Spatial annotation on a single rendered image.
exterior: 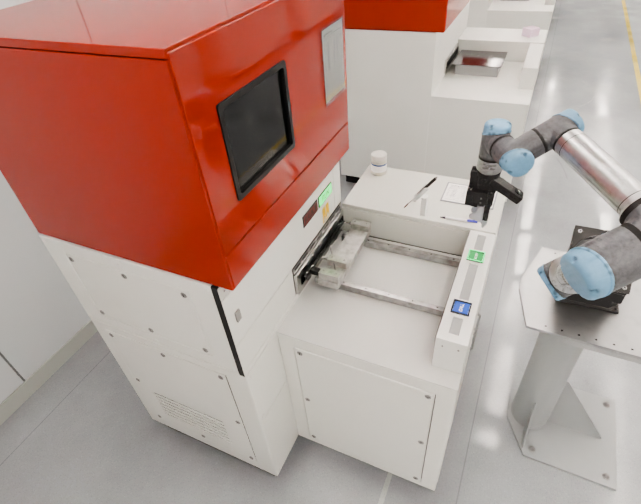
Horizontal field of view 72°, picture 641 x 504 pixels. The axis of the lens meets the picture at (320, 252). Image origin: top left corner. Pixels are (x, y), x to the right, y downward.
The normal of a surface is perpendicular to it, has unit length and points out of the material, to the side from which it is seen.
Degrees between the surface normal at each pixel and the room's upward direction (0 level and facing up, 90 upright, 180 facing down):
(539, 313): 0
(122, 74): 90
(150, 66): 90
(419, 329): 0
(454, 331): 0
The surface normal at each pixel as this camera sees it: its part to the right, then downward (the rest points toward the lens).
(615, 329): -0.07, -0.76
